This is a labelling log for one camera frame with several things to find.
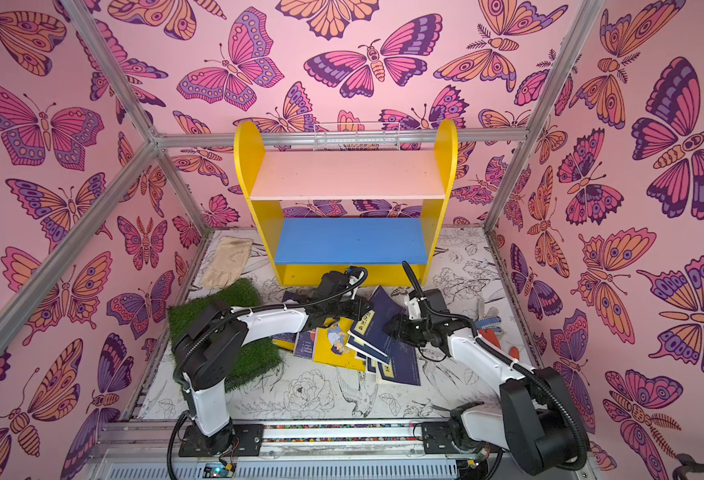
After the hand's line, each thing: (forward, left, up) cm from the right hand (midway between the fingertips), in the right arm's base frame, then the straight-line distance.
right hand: (389, 326), depth 86 cm
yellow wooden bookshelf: (+51, +3, -2) cm, 51 cm away
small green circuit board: (-33, +43, -10) cm, 55 cm away
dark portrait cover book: (-3, +30, -3) cm, 30 cm away
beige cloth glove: (+30, +59, -7) cm, 67 cm away
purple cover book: (-6, +23, +1) cm, 24 cm away
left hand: (+6, +4, +2) cm, 7 cm away
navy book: (-9, -3, -6) cm, 12 cm away
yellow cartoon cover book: (-6, +17, 0) cm, 18 cm away
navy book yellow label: (-1, +6, 0) cm, 6 cm away
